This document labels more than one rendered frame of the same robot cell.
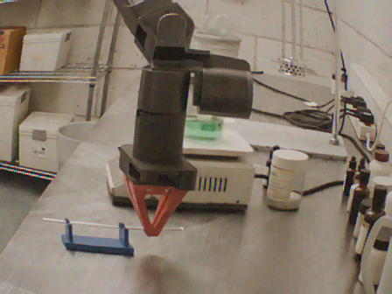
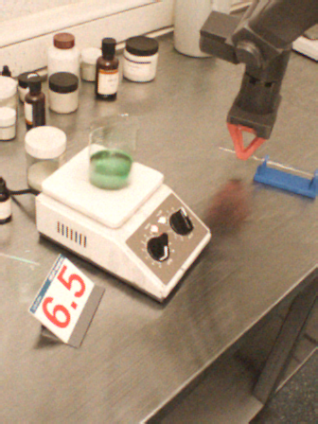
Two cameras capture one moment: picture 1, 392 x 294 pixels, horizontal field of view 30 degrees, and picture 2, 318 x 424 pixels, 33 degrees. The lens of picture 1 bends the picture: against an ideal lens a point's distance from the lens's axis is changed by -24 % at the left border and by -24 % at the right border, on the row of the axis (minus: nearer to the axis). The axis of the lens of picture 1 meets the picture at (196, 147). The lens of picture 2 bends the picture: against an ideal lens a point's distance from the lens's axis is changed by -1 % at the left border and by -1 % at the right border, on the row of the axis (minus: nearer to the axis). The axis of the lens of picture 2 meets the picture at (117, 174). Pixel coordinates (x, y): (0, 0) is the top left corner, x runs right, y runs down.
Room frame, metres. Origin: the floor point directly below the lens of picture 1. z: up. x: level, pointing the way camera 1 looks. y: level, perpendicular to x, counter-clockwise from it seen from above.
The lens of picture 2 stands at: (1.67, 0.35, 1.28)
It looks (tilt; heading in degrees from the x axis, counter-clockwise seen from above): 39 degrees down; 221
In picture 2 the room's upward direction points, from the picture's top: 5 degrees clockwise
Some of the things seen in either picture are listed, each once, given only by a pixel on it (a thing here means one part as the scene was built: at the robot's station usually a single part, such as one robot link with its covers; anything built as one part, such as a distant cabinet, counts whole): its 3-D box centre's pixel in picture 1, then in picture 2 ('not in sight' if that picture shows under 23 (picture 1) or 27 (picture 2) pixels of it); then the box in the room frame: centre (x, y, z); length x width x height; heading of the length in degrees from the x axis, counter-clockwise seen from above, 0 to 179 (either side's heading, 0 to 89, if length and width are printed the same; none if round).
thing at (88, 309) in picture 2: not in sight; (68, 299); (1.40, 0.06, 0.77); 0.09 x 0.06 x 0.04; 26
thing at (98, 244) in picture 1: (95, 235); (288, 174); (0.98, 0.11, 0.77); 0.10 x 0.03 x 0.04; 111
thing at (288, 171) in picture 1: (287, 180); (45, 159); (1.26, -0.14, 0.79); 0.06 x 0.06 x 0.08
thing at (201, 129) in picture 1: (204, 112); (114, 154); (1.26, -0.01, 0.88); 0.07 x 0.06 x 0.08; 3
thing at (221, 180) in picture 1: (183, 170); (117, 215); (1.27, 0.01, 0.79); 0.22 x 0.13 x 0.08; 101
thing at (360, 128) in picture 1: (360, 116); not in sight; (2.00, -0.42, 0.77); 0.40 x 0.06 x 0.04; 177
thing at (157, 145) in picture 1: (157, 140); (258, 94); (1.01, 0.04, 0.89); 0.10 x 0.07 x 0.07; 21
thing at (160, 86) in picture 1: (169, 88); (264, 55); (1.01, 0.04, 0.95); 0.07 x 0.06 x 0.07; 96
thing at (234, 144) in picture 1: (204, 141); (103, 182); (1.27, -0.01, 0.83); 0.12 x 0.12 x 0.01; 11
